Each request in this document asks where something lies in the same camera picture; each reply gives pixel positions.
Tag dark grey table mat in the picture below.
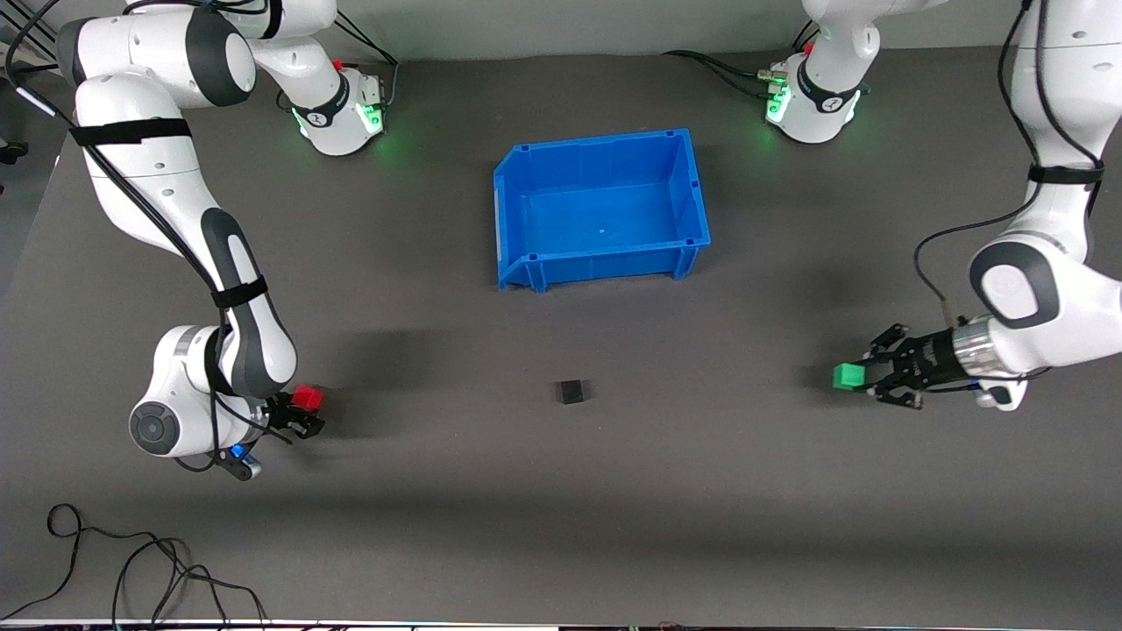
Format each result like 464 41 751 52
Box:
0 31 1122 625

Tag blue plastic storage bin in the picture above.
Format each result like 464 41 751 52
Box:
493 129 712 293

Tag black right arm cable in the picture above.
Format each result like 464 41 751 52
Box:
4 0 295 474

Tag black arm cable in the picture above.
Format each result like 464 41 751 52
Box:
4 0 295 474
913 0 1107 391

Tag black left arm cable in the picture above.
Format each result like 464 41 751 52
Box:
913 0 1107 391

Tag loose thin black cable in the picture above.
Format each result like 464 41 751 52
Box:
0 503 268 627

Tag black left arm base cables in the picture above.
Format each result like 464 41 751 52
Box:
662 51 772 97

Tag black arm base cables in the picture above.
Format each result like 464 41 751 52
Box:
331 13 400 110
662 51 772 97

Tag black right arm base cables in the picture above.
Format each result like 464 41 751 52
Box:
331 13 400 110

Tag aluminium frame rail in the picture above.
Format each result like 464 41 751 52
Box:
22 7 62 67

